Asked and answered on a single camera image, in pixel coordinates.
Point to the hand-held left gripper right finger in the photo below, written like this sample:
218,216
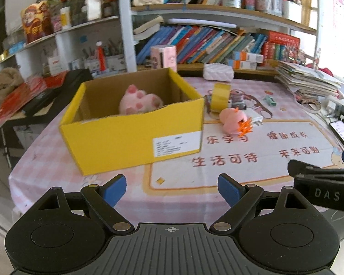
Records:
228,189

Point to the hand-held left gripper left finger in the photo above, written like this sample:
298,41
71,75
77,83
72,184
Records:
114,190

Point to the yellow cardboard box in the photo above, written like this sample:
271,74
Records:
109,137

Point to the green crocodile toy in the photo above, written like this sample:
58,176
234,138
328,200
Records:
270,100

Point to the smartphone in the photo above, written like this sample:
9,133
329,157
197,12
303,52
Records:
343,133

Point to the pink checked printed table mat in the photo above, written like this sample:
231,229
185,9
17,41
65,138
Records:
275,137

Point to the white power strip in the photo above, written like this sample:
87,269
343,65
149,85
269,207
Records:
336,107

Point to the patterned clear tape roll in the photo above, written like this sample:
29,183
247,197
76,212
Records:
304,105

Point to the white charger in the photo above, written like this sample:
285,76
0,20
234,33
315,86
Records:
254,117

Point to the pile of books and papers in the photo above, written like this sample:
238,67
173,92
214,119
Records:
306,77

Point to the yellow tape roll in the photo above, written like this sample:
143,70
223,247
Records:
219,97

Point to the pink plush paw toy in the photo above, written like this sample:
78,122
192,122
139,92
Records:
137,100

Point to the colourful charm bundle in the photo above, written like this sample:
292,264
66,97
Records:
296,55

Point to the black case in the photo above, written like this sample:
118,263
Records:
71,81

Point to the white quilted purse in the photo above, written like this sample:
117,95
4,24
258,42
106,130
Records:
218,72

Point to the blue orange white carton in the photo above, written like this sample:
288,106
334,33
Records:
240,64
248,56

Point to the white pen holder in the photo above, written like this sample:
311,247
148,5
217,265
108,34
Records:
116,62

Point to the red boxed book set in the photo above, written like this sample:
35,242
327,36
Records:
282,41

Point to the red paper packets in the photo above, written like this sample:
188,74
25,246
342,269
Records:
20,97

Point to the red white glue bottle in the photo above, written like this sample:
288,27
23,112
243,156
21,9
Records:
101,57

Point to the pink cylinder container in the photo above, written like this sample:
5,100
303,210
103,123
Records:
164,58

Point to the row of colourful books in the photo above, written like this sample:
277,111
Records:
200,44

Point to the brown plush cloth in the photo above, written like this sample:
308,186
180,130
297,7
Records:
4,84

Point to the white wooden bookshelf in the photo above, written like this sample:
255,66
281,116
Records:
126,34

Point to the white corner shelf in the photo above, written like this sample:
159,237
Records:
68,37

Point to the white jar yellow label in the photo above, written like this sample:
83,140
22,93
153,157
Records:
65,18

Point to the red gold figure box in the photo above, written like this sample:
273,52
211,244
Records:
35,23

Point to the white pitcher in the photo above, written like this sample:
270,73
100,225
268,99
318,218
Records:
93,3

